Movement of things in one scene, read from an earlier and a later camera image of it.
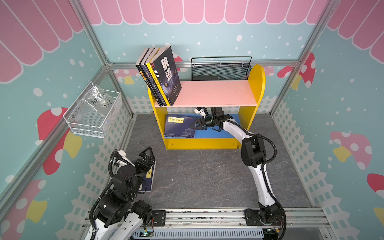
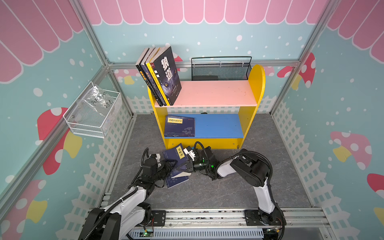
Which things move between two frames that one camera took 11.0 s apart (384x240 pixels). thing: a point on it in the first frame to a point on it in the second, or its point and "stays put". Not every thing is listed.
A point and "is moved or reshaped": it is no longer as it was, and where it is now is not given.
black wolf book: (164, 67) stays put
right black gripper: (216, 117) to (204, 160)
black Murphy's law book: (144, 77) stays put
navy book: (146, 185) is moved or reshaped
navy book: (178, 126) stays put
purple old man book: (143, 66) stays put
